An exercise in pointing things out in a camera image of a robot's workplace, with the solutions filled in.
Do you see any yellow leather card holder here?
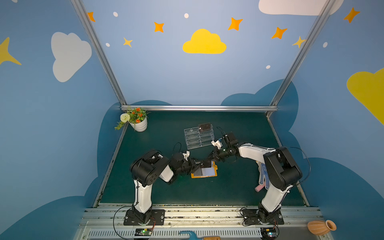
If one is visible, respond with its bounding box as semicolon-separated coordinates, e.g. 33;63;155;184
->
191;161;218;179

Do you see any clear plastic organizer tray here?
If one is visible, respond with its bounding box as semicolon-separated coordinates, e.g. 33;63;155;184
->
184;125;215;150

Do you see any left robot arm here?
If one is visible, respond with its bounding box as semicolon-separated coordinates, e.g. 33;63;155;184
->
130;150;201;217

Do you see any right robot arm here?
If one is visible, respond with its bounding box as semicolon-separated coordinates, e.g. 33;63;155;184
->
209;132;303;222

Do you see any potted flower plant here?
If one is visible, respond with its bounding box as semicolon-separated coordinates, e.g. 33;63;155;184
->
115;108;148;132

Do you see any left controller board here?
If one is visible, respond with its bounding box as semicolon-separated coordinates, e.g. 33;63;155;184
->
135;229;153;237

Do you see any controller board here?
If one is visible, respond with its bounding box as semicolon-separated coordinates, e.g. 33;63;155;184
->
135;229;153;237
261;228;279;240

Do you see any right controller board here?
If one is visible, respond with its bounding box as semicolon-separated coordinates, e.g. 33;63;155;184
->
261;228;279;240

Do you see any terracotta clay vase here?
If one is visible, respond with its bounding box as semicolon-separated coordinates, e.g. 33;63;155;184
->
307;220;337;236

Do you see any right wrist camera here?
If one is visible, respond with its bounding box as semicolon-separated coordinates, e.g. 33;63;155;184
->
211;139;223;150

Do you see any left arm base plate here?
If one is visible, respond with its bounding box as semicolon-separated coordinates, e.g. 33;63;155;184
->
124;208;165;226

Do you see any aluminium frame rear bar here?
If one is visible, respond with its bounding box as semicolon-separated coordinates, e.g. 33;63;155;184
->
121;105;278;112

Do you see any teal handled tool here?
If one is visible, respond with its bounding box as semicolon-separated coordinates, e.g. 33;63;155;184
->
179;231;221;240

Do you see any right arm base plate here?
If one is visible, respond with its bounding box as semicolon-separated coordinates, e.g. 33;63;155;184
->
240;208;285;227

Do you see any aluminium front rail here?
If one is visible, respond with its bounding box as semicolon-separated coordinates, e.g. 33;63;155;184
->
74;205;333;240

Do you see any aluminium frame right post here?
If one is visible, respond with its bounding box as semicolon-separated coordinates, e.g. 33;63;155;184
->
270;0;336;107

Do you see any aluminium frame post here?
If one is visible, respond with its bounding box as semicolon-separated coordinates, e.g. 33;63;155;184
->
270;0;336;107
71;0;127;105

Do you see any aluminium frame left post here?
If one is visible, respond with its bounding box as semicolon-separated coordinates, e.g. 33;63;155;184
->
71;0;127;105

